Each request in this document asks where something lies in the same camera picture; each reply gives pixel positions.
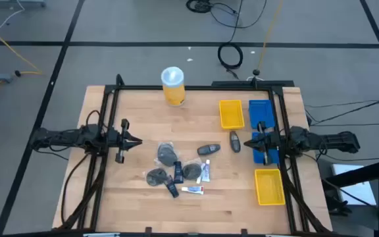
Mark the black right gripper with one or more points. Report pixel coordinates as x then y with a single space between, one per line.
268 142

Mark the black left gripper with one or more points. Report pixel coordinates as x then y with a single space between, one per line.
118 141

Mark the grey deodorant bottle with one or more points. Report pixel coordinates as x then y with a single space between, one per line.
235 142
208 149

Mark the bagged dark round pad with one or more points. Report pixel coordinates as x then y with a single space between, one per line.
156 177
166 154
192 171

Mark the dark blue cream tube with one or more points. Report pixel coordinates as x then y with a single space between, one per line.
178 172
172 189

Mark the small white toothpaste tube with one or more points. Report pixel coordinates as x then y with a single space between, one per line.
192 189
206 172
199 177

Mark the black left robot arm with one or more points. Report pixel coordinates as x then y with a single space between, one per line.
61 138

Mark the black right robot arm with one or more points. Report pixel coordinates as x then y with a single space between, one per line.
324 141

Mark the blue plastic basket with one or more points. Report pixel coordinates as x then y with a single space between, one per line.
262 112
257 158

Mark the yellow plastic basket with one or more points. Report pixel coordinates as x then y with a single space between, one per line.
269 187
231 115

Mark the black flat plate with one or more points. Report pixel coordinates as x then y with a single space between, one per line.
235 83

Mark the orange juice bottle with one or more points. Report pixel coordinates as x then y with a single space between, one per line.
173 92

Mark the black round floor plug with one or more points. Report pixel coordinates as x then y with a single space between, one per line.
256 71

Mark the white flat panel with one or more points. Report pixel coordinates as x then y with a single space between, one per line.
357 194

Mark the black metal beam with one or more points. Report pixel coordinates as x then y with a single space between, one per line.
367 171

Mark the black metal table frame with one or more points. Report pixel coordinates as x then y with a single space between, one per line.
209 88

